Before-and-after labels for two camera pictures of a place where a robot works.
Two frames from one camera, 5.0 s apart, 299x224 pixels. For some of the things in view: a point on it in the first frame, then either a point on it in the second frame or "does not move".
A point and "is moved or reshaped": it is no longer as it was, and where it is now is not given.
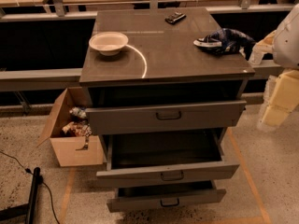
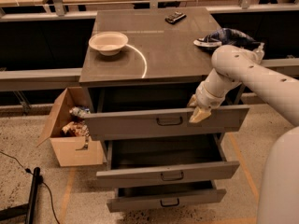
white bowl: [108, 43] does not move
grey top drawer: [165, 118] is moved or reshaped
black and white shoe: [225, 40] does not move
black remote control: [175, 18] does not move
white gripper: [287, 46] → [206, 99]
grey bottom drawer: [149, 196] does not move
